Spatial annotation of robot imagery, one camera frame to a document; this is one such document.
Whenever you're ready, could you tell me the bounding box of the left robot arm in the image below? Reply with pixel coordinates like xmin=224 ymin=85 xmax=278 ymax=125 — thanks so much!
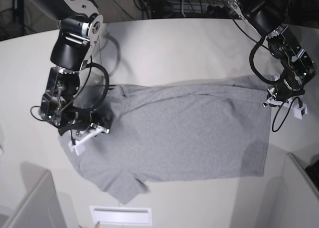
xmin=225 ymin=0 xmax=317 ymax=102

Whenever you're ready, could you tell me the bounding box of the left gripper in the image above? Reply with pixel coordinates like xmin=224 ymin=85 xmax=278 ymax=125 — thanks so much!
xmin=267 ymin=75 xmax=305 ymax=102

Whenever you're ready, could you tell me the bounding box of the grey T-shirt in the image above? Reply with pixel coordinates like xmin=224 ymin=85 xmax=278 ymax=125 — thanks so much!
xmin=59 ymin=76 xmax=271 ymax=204

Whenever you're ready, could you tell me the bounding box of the white table slot plate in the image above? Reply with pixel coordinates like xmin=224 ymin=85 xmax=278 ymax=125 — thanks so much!
xmin=90 ymin=206 xmax=153 ymax=226

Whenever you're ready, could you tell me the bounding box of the grey partition panel right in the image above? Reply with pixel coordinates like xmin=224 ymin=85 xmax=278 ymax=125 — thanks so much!
xmin=263 ymin=153 xmax=319 ymax=228

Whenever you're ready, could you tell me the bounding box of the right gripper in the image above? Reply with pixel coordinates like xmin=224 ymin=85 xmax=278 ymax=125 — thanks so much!
xmin=58 ymin=108 xmax=114 ymax=136

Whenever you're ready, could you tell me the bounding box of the black keyboard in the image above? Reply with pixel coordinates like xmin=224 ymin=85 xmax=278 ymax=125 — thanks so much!
xmin=305 ymin=160 xmax=319 ymax=188

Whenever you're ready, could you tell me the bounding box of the grey partition panel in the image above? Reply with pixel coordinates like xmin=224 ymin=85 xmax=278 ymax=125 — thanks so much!
xmin=0 ymin=162 xmax=67 ymax=228
xmin=263 ymin=153 xmax=319 ymax=228

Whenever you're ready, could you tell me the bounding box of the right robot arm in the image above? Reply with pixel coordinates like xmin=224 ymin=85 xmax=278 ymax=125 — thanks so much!
xmin=31 ymin=0 xmax=111 ymax=135

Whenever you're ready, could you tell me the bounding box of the grey partition panel left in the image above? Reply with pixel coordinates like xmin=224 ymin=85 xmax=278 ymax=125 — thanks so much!
xmin=0 ymin=162 xmax=67 ymax=228

